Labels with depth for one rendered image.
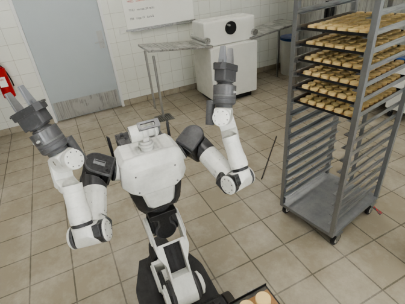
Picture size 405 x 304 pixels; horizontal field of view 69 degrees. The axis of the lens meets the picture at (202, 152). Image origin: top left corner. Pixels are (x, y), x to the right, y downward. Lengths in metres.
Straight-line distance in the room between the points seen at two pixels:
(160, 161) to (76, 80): 3.90
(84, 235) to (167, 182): 0.39
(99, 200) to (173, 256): 0.54
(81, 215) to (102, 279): 1.44
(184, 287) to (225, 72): 0.99
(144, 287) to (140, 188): 0.99
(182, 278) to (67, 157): 0.81
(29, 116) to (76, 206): 0.31
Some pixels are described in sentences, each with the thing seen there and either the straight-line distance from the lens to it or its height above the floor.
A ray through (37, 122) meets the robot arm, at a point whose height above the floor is 1.50.
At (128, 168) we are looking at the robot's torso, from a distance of 1.19.
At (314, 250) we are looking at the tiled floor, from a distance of 2.47.
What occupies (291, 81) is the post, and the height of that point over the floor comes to 1.19.
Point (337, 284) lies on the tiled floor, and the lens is 2.33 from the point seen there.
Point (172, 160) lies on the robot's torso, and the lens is 1.20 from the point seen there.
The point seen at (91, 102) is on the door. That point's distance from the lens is 5.11.
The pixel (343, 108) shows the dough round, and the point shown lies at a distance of 2.00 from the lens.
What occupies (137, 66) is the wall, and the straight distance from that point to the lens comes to 5.07.
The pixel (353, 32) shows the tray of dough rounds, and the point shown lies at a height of 1.50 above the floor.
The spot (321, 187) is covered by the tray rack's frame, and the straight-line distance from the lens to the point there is 2.79.
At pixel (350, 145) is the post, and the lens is 1.93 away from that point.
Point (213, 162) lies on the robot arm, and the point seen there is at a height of 1.16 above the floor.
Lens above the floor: 1.85
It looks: 32 degrees down
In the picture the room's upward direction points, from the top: 6 degrees counter-clockwise
